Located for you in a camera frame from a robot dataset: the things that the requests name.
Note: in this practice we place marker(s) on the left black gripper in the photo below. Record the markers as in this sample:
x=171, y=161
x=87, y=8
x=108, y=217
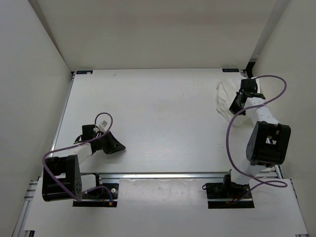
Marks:
x=114, y=145

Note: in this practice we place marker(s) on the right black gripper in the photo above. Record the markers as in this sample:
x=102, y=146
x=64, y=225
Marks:
x=233, y=109

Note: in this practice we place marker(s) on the white skirt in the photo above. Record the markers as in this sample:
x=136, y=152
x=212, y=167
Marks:
x=225, y=96

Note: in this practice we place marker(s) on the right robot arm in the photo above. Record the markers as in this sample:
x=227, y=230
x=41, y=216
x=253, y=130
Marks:
x=268, y=143

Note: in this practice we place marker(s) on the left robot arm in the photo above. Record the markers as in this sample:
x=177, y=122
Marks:
x=61, y=173

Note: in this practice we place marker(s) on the right blue table label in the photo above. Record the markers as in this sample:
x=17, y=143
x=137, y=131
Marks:
x=230, y=70

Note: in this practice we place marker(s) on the blue table label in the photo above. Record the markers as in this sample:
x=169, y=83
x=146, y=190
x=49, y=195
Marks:
x=230, y=70
x=84, y=72

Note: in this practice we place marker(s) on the front white cover board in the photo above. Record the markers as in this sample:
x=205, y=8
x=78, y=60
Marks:
x=169, y=208

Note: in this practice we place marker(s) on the left blue table label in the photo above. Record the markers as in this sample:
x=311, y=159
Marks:
x=84, y=72

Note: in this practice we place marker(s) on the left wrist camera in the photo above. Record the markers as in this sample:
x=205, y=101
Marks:
x=103, y=124

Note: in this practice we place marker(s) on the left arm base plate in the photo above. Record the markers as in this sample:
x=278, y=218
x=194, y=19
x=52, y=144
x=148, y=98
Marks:
x=97, y=192

